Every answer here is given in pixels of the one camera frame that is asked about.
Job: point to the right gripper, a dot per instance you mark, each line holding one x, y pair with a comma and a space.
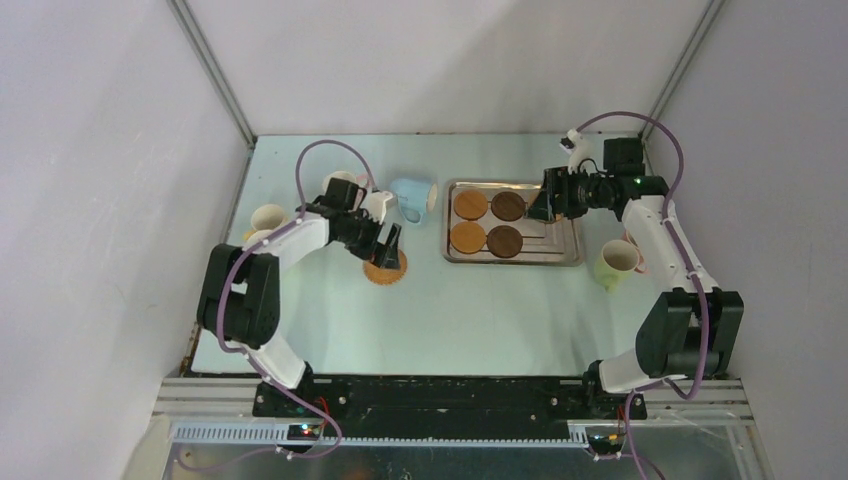
555, 196

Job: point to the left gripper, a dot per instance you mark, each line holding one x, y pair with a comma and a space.
366, 251

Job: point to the dark wood coaster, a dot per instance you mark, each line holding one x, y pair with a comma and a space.
508, 206
504, 241

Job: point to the blue mug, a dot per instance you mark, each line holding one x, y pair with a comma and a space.
415, 198

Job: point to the light wood coaster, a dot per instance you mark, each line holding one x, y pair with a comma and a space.
467, 237
470, 204

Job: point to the green cup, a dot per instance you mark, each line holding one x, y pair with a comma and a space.
616, 261

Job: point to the pink cup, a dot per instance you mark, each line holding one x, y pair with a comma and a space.
641, 267
348, 179

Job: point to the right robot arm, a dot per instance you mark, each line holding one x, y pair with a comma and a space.
691, 330

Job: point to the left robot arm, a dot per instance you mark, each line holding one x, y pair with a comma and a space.
240, 300

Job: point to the metal tray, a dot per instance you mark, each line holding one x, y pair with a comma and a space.
552, 244

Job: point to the yellow mug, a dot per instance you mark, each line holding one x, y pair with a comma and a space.
266, 217

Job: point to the yellow-green mug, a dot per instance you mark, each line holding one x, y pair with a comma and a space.
256, 237

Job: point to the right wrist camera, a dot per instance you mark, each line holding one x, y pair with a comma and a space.
577, 147

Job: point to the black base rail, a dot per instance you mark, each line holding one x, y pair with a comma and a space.
459, 408

